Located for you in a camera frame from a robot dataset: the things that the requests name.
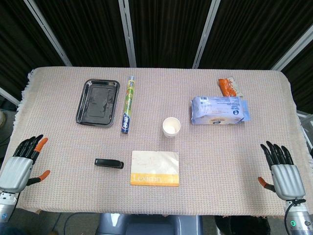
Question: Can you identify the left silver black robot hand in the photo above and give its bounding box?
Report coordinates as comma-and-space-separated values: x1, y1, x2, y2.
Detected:
0, 134, 51, 194

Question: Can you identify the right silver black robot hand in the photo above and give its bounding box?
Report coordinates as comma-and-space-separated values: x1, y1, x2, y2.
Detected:
257, 141, 306, 201

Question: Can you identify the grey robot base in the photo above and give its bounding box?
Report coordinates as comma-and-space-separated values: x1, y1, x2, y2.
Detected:
96, 212, 203, 235

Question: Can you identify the black stapler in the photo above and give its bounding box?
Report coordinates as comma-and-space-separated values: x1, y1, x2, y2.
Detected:
94, 158, 124, 169

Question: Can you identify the white orange Lexicon book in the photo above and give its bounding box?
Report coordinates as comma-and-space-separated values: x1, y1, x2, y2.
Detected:
129, 150, 181, 188

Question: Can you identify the blue wet wipes pack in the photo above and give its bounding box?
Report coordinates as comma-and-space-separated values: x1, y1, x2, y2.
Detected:
190, 95, 251, 126

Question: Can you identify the black rectangular tray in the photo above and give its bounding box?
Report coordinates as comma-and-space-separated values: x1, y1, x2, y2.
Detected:
75, 78, 120, 127

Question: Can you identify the orange white snack packet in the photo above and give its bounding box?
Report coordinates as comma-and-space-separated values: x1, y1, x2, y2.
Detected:
218, 76, 244, 98

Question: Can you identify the white paper cup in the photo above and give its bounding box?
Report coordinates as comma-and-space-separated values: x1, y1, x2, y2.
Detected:
162, 117, 181, 138

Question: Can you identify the green blue wrap roll box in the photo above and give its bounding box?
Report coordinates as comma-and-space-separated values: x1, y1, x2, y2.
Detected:
120, 75, 136, 134

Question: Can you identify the beige woven tablecloth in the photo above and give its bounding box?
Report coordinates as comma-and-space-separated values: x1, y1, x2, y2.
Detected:
0, 66, 313, 218

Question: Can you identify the black folding screen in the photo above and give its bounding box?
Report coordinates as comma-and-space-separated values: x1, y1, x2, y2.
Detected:
0, 0, 313, 116

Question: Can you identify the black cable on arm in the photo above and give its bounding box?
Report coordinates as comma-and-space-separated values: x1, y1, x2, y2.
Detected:
283, 198, 306, 235

